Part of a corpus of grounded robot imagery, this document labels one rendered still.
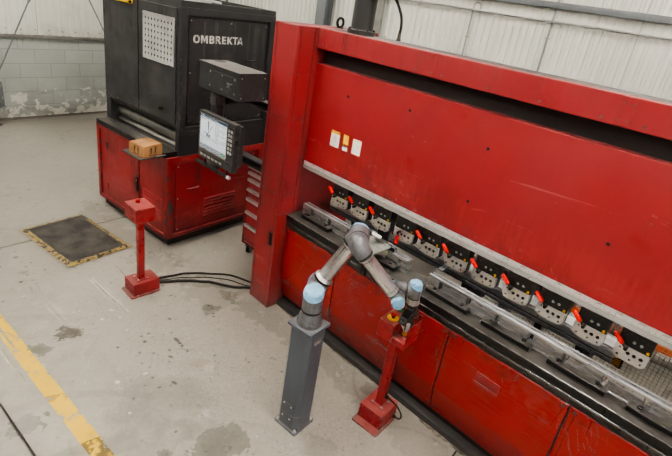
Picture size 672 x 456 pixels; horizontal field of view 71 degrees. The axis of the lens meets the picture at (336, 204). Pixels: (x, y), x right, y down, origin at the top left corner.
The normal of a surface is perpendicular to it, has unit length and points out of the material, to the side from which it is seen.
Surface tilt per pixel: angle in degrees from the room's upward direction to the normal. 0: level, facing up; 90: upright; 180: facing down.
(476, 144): 90
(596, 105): 90
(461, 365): 90
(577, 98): 90
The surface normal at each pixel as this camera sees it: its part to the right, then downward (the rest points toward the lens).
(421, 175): -0.69, 0.18
